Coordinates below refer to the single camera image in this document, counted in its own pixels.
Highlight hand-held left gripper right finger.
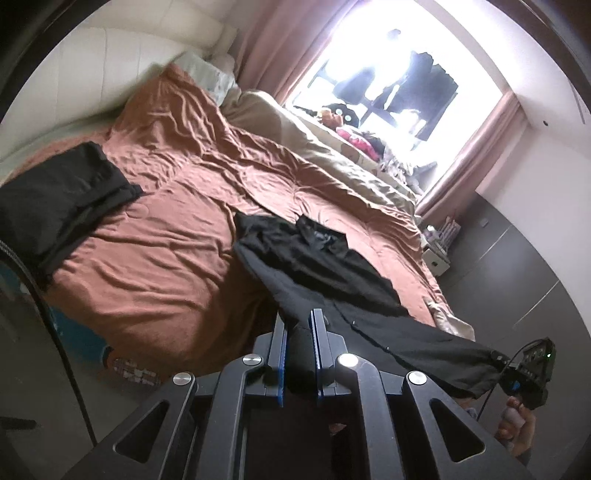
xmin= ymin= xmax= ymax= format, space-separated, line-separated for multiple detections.
xmin=308 ymin=308 xmax=539 ymax=480

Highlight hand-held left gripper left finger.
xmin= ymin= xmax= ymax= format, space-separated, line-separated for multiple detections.
xmin=62 ymin=316 xmax=290 ymax=480

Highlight black button shirt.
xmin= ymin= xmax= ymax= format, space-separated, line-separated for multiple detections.
xmin=233 ymin=212 xmax=509 ymax=400

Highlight white nightstand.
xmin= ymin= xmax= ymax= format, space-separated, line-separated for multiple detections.
xmin=421 ymin=239 xmax=452 ymax=278

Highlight pink curtain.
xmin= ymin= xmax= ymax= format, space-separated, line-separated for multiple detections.
xmin=414 ymin=89 xmax=528 ymax=228
xmin=235 ymin=0 xmax=354 ymax=101

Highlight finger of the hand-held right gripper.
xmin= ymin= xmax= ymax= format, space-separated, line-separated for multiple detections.
xmin=490 ymin=350 xmax=520 ymax=376

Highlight pile of clothes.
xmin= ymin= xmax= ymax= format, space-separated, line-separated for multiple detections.
xmin=365 ymin=131 xmax=438 ymax=193

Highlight thick black cable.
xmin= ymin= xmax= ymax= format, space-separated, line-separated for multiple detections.
xmin=0 ymin=237 xmax=98 ymax=444

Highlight beige duvet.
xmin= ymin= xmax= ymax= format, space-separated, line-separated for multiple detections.
xmin=221 ymin=89 xmax=424 ymax=216

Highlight window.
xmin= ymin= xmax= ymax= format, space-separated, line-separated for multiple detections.
xmin=285 ymin=0 xmax=517 ymax=163

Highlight black penguin plush toy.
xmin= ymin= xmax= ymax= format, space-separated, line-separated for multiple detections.
xmin=330 ymin=103 xmax=362 ymax=128

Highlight pink plush toy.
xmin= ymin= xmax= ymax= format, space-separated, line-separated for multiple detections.
xmin=335 ymin=126 xmax=380 ymax=156

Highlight cream padded headboard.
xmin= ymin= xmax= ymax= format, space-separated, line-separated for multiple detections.
xmin=0 ymin=0 xmax=241 ymax=160

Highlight bed with rust-coloured cover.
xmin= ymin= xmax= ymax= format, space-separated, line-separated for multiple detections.
xmin=0 ymin=62 xmax=477 ymax=385

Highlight person's right hand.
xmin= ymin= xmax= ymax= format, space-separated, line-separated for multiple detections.
xmin=495 ymin=395 xmax=539 ymax=446

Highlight folded black clothes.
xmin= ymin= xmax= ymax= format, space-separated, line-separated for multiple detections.
xmin=0 ymin=141 xmax=145 ymax=288

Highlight white patterned pillow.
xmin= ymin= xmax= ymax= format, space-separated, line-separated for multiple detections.
xmin=173 ymin=50 xmax=239 ymax=101

